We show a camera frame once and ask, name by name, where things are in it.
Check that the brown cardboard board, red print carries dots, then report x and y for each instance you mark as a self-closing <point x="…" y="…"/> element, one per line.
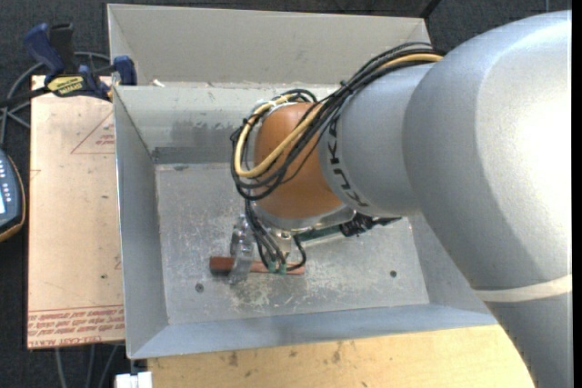
<point x="73" y="213"/>

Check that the red-brown flat block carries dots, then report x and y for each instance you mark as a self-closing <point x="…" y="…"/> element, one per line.
<point x="220" y="264"/>

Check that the grey metal bin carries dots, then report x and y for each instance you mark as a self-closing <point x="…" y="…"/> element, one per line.
<point x="191" y="222"/>

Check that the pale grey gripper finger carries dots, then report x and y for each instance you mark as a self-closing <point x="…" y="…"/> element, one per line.
<point x="239" y="236"/>
<point x="241" y="270"/>

